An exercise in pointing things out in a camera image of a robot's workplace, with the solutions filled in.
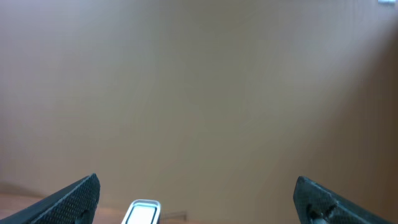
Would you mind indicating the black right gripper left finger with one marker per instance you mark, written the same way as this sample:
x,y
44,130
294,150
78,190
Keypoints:
x,y
74,204

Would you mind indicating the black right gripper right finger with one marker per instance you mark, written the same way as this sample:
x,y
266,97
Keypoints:
x,y
317,204

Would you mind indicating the white barcode scanner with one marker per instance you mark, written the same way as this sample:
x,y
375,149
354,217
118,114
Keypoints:
x,y
143,211

